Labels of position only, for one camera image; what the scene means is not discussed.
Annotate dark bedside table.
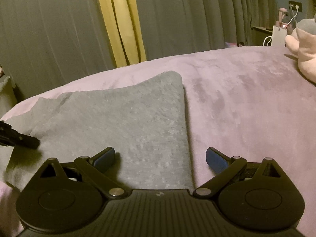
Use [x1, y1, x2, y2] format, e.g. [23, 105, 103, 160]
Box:
[251, 26, 273, 46]

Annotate grey-green curtain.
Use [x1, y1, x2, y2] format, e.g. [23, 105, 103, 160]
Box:
[1, 0, 276, 100]

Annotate lilac fleece bed blanket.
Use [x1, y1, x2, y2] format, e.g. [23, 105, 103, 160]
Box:
[4, 47, 315, 236]

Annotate white charging cable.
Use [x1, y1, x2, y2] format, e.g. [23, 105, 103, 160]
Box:
[262, 4, 300, 46]

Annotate white charger box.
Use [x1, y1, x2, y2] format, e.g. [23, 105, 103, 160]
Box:
[271, 25, 287, 47]

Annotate black wall socket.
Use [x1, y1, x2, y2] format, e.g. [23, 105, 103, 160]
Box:
[288, 0, 303, 12]

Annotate white pink plush toy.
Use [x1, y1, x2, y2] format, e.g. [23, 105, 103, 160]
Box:
[285, 17, 315, 84]

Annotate grey sweatpants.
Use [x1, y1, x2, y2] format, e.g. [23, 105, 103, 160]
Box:
[1, 71, 193, 189]

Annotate yellow curtain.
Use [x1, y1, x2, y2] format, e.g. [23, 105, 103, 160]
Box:
[99, 0, 146, 67]

